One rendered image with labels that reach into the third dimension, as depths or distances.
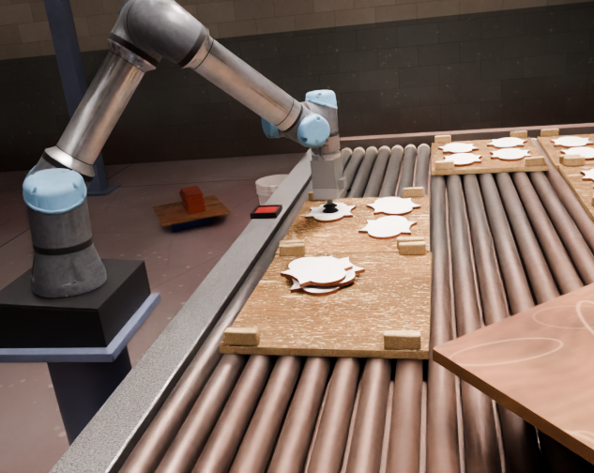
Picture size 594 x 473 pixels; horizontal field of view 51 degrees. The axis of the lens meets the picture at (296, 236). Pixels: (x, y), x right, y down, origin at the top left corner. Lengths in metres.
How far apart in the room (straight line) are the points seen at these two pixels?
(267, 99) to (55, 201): 0.48
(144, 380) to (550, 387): 0.63
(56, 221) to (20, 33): 6.40
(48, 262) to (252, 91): 0.54
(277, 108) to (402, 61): 5.20
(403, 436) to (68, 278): 0.76
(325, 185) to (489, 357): 0.90
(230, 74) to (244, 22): 5.36
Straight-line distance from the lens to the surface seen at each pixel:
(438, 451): 0.85
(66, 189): 1.29
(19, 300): 1.36
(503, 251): 1.43
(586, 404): 0.74
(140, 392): 1.04
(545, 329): 0.87
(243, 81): 1.34
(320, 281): 1.21
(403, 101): 6.59
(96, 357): 1.29
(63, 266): 1.32
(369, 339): 1.05
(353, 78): 6.57
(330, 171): 1.59
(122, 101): 1.42
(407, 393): 0.95
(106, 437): 0.97
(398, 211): 1.62
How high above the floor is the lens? 1.46
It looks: 20 degrees down
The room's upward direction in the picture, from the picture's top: 6 degrees counter-clockwise
